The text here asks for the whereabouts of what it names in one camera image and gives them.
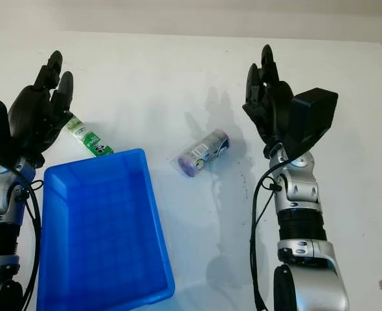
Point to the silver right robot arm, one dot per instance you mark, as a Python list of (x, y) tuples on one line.
[(307, 259)]

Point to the green and white tube package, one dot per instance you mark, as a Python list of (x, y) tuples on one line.
[(89, 137)]

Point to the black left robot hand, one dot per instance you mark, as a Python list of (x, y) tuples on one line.
[(29, 110)]

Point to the blue plastic tray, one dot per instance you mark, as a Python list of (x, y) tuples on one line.
[(103, 226)]

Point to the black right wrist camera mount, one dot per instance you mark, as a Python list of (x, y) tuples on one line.
[(310, 116)]

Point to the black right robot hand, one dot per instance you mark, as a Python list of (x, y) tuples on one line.
[(273, 107)]

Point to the purple roll in clear wrap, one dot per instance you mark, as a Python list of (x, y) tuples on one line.
[(204, 152)]

